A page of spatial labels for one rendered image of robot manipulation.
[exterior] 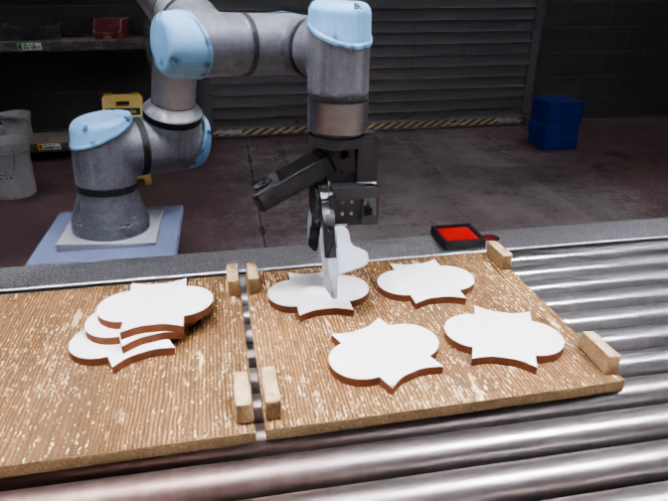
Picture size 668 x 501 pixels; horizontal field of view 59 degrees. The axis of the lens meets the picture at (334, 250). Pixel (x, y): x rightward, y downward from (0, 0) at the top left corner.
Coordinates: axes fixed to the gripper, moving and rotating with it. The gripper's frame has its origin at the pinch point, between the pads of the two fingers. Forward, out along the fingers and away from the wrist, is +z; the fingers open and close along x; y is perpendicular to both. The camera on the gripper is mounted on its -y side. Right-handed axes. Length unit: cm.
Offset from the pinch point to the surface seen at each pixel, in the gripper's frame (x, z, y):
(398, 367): -19.6, 2.3, 5.8
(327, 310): -5.2, 2.9, 0.3
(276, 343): -10.4, 3.9, -7.1
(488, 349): -18.4, 2.1, 17.4
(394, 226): 234, 95, 88
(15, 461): -25.1, 4.5, -33.6
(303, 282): 2.5, 2.5, -1.7
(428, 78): 457, 45, 185
